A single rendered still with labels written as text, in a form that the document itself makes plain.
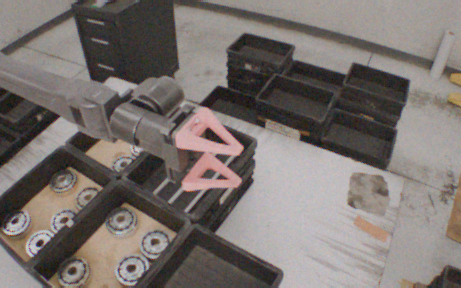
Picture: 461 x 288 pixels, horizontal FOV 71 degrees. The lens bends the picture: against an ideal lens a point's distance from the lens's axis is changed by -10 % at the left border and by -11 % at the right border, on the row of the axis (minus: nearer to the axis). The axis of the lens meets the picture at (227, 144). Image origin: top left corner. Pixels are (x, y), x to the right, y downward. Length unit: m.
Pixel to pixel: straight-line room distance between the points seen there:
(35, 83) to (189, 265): 0.68
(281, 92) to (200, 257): 1.38
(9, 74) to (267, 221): 0.97
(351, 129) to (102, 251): 1.62
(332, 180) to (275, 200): 0.26
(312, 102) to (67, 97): 1.77
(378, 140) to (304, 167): 0.83
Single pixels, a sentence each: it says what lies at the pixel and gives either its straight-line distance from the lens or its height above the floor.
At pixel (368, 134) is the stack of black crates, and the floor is 0.38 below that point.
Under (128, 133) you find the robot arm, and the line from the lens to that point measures 0.52.
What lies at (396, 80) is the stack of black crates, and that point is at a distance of 2.48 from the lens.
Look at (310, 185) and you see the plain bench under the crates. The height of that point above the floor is 0.70.
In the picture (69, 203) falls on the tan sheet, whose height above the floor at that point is 0.83.
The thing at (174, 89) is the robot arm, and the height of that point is 1.47.
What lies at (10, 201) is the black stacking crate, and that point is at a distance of 1.34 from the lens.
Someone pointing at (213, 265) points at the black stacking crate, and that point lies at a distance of 1.09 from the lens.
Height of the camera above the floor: 1.81
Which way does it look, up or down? 45 degrees down
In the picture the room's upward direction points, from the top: straight up
